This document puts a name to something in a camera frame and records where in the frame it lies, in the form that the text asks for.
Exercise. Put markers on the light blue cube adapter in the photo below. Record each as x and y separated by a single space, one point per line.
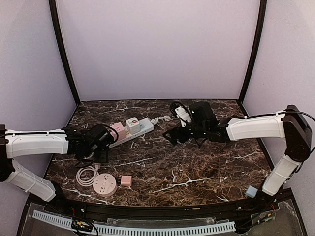
251 191

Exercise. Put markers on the grey slotted cable duct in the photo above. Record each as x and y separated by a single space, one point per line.
120 227

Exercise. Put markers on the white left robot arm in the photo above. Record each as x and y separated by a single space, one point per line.
22 143

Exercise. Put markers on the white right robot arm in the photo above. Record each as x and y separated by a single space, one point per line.
288 124

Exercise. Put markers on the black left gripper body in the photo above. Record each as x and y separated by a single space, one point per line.
99 156

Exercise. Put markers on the pink round power socket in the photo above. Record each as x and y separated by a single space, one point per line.
104 185

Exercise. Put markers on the black left frame post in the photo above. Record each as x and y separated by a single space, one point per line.
62 50

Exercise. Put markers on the white cube socket adapter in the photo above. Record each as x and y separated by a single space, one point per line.
133 125

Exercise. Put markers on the black frame post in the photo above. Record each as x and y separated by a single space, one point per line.
62 50
254 50

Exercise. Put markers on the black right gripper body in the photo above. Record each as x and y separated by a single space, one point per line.
183 132

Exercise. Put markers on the pink cube socket adapter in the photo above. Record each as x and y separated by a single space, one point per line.
119 132

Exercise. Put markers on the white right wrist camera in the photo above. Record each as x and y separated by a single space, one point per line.
183 115

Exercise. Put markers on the pink flat plug adapter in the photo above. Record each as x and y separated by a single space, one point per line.
126 180

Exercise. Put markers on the black right frame post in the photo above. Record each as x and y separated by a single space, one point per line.
254 50

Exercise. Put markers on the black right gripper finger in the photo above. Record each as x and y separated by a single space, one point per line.
175 132
174 138

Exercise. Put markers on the white multicolour power strip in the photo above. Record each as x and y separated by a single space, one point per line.
147 125

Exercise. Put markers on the small green circuit board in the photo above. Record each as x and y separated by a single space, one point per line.
81 225

